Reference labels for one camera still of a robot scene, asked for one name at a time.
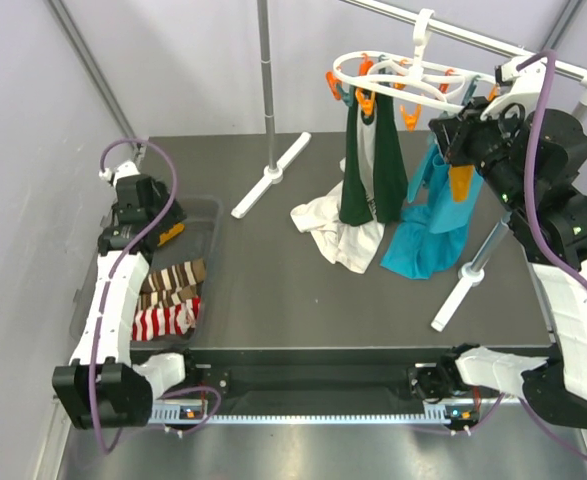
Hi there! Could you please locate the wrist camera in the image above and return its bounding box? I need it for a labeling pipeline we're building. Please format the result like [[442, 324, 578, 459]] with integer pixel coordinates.
[[484, 56, 546, 119], [99, 160, 140, 188]]

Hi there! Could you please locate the clear plastic bin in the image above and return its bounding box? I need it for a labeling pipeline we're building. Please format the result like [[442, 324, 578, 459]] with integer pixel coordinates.
[[69, 195, 224, 344]]

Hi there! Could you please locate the red white striped sock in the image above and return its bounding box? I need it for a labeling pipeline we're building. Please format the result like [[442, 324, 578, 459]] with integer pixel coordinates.
[[131, 297, 200, 342]]

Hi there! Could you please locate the slotted cable duct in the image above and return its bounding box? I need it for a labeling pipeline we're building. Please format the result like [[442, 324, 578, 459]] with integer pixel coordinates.
[[72, 402, 479, 425]]

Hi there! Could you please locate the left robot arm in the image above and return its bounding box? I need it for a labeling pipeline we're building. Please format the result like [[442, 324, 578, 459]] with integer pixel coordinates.
[[52, 163, 200, 430]]

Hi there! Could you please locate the orange sock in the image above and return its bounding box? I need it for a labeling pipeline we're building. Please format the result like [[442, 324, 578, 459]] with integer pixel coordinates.
[[448, 165, 475, 203], [157, 223, 185, 247]]

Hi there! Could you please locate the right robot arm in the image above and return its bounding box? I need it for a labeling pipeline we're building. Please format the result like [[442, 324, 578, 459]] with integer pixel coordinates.
[[429, 97, 587, 430]]

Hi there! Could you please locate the green white sock pair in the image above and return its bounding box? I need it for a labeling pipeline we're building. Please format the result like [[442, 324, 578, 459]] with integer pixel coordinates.
[[290, 89, 408, 274]]

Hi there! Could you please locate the blue sock pair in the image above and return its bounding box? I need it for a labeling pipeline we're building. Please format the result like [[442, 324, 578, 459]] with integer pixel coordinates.
[[381, 145, 483, 280]]

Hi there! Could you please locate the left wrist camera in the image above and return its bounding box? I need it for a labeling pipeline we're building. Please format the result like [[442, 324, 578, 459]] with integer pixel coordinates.
[[99, 160, 140, 188]]

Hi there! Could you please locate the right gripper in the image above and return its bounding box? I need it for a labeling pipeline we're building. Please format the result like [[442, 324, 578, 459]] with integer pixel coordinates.
[[433, 94, 529, 212]]

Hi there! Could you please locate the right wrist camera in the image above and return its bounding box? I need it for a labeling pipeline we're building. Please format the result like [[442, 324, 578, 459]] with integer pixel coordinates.
[[484, 56, 546, 119]]

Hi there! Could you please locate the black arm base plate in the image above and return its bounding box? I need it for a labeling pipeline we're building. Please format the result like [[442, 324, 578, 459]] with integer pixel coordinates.
[[141, 362, 484, 401]]

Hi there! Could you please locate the brown white striped sock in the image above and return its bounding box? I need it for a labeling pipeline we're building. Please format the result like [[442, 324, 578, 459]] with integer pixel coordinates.
[[137, 258, 206, 310]]

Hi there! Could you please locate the metal clothes rack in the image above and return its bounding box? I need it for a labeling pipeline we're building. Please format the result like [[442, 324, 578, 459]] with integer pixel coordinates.
[[230, 0, 587, 332]]

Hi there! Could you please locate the white clip hanger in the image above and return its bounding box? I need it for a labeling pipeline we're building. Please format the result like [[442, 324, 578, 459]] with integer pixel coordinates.
[[325, 9, 501, 131]]

